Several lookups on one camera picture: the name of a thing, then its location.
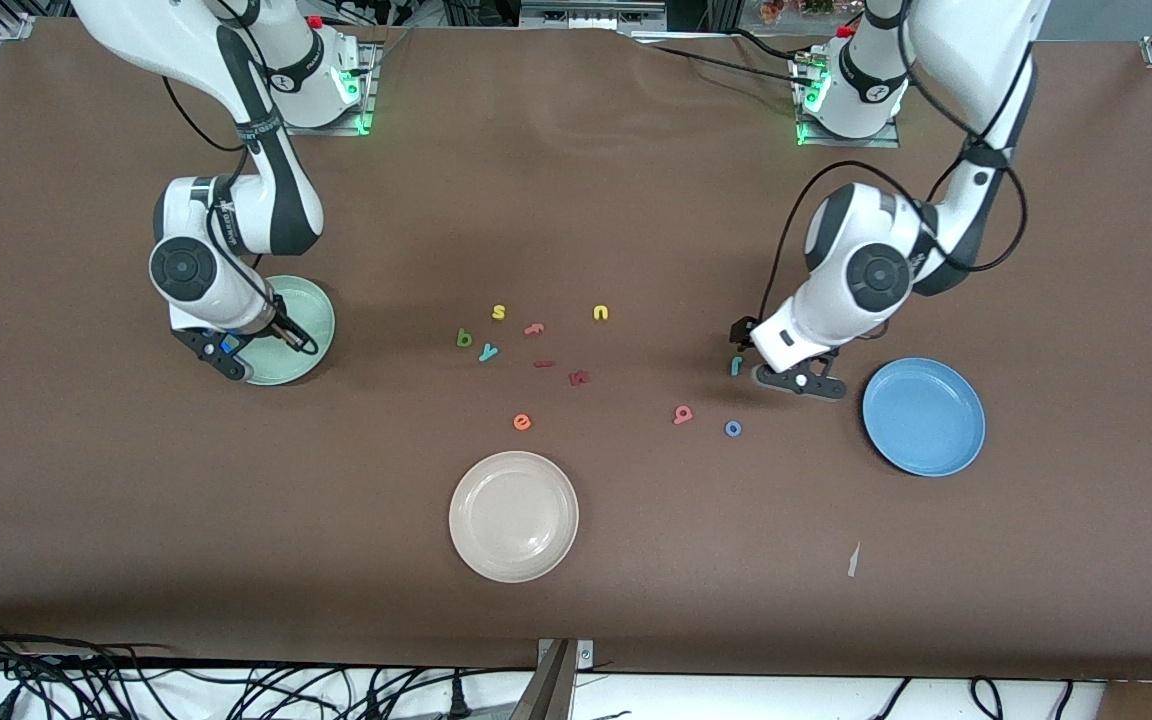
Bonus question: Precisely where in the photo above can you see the tangled black floor cables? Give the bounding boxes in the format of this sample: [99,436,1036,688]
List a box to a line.
[0,618,537,720]

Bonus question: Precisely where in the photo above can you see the metal table bracket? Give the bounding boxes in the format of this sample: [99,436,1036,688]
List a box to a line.
[511,638,595,720]

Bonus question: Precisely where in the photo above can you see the blue plate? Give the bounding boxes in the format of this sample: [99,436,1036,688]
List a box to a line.
[862,357,987,478]

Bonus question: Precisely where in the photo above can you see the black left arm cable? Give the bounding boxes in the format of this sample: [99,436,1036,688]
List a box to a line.
[758,160,1029,323]

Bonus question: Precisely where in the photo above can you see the light green plate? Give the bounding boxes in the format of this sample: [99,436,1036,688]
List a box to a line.
[232,275,336,387]

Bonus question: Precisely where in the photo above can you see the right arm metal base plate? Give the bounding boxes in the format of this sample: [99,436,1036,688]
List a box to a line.
[269,42,377,137]

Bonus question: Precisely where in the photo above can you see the brown table cover sheet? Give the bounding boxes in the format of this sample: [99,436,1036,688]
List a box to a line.
[0,18,1152,683]

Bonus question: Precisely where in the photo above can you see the grey metal device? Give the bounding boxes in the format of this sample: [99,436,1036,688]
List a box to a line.
[521,0,667,31]

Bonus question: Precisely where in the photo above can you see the beige plate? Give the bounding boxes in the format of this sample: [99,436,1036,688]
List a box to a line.
[449,451,580,584]

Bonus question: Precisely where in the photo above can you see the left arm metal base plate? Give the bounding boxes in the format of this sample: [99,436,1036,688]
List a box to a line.
[794,50,902,149]

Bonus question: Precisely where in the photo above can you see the black cable on table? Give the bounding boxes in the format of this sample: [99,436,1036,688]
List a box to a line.
[626,30,822,91]

